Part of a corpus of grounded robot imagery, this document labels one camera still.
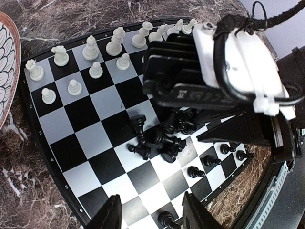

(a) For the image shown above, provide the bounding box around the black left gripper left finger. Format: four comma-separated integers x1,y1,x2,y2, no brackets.
85,194,122,229

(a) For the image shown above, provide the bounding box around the white bishop near plate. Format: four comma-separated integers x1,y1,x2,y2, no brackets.
82,35,99,61

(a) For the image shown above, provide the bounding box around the black pawn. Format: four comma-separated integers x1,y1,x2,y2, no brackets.
203,155,222,167

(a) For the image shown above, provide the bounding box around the white far rook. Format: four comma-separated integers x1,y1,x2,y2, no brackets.
181,18,198,35

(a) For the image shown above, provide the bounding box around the pile of black chess pieces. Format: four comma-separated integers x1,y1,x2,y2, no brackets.
128,109,198,163

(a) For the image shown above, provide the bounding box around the white far knight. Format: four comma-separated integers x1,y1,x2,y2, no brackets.
166,19,183,36

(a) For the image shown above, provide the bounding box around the white far bishop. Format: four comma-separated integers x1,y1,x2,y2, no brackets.
148,24,168,42

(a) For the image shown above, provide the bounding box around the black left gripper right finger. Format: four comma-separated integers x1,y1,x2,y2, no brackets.
182,192,224,229

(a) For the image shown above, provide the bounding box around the black pawn placed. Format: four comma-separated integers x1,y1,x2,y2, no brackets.
187,166,205,178
220,144,237,155

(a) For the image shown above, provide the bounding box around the black white chess board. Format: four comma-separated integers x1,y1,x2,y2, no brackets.
20,23,251,229

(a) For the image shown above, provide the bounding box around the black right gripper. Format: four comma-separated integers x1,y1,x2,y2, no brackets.
197,112,300,164

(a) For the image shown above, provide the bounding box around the white queen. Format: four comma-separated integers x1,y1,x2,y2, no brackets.
106,27,126,56

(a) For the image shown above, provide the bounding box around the floral patterned ceramic plate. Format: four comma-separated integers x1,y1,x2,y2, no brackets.
0,12,21,126

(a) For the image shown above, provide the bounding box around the white slotted cable duct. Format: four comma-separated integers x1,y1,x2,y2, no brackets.
252,162,288,229

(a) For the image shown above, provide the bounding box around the white king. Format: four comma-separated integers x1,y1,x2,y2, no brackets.
132,21,153,48

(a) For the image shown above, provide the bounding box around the black piece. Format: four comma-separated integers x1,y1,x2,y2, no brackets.
158,211,181,229
236,150,251,161

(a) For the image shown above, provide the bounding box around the white rook near plate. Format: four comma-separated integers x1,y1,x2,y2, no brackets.
25,59,44,81

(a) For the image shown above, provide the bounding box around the white pawn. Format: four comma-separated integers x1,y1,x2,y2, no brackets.
67,79,82,96
41,88,56,104
89,62,103,79
116,53,130,71

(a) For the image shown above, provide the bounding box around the black front frame rail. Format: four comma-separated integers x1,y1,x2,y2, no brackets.
224,152,305,229

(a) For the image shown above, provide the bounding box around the white knight near plate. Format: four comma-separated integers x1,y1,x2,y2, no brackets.
51,45,69,67

